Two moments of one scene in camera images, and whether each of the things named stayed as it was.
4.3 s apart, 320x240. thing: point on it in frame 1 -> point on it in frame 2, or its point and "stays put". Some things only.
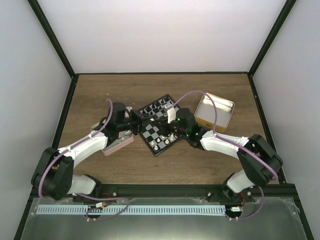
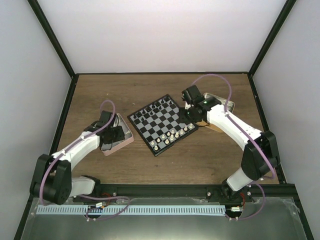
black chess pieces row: x=156 y=106 stays put
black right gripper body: x=166 y=131 -> x=189 y=117
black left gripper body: x=135 y=123 -> x=115 y=137
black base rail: x=277 y=191 stays put
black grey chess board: x=156 y=140 stays put
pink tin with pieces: x=124 y=138 stays put
